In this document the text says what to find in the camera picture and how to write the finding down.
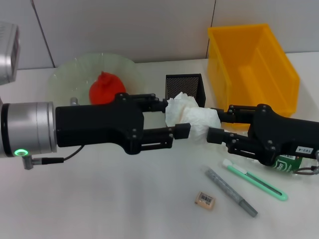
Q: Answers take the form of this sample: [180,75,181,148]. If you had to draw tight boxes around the clear green glass fruit plate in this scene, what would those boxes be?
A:
[47,52,147,108]

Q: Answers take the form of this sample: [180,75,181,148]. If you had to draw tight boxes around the mint green utility knife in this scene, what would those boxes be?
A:
[220,159,288,202]

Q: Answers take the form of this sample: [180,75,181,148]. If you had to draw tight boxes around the white paper ball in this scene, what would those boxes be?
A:
[164,91,222,144]

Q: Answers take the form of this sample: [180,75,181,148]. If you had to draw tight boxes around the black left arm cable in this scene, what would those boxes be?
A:
[21,145,85,170]

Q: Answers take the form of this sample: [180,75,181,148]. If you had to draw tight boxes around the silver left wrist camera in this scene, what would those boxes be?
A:
[0,21,20,87]

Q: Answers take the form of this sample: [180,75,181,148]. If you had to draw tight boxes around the black mesh pen holder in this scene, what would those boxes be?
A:
[165,73,207,109]

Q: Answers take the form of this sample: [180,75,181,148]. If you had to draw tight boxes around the yellow plastic bin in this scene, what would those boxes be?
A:
[207,23,301,131]

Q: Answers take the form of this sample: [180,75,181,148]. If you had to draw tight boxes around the beige eraser with barcode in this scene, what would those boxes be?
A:
[194,191,216,211]

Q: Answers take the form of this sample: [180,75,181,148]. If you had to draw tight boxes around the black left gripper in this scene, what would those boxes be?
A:
[55,92,192,155]

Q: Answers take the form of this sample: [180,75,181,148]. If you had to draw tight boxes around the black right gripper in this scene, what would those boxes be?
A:
[206,104,319,166]

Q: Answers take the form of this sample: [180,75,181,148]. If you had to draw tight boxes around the grey glitter pen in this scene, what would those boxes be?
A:
[204,167,258,218]

